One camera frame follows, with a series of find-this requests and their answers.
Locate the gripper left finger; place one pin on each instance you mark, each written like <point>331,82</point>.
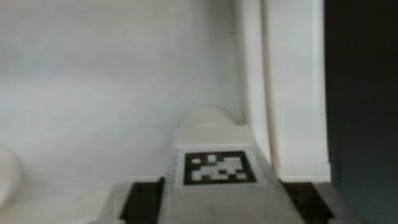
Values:
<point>133,203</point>

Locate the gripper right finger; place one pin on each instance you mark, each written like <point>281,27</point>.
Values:
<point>320,205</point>

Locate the white table leg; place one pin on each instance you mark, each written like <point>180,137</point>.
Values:
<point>222,189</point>

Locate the white square table top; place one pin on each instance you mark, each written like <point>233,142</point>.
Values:
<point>112,64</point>

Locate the white U-shaped obstacle fence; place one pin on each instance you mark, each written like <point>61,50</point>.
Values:
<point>295,89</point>

